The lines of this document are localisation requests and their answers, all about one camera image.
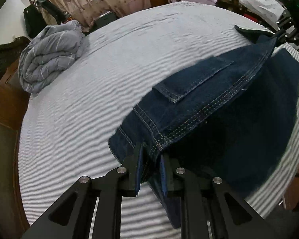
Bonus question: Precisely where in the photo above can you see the dark blue denim jeans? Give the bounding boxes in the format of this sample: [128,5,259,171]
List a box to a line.
[108,28,299,228]

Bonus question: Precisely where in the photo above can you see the white dotted cloth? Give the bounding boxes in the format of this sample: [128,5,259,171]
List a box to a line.
[238,0,284,25]

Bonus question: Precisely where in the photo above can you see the grey white striped bed sheet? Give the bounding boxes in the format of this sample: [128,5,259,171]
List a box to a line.
[18,1,299,239]

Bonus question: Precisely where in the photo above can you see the grey rolled blanket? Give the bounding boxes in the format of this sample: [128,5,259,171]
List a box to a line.
[18,20,85,94]

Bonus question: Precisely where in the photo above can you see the dark wooden headboard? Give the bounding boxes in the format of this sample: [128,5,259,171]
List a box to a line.
[0,36,30,80]

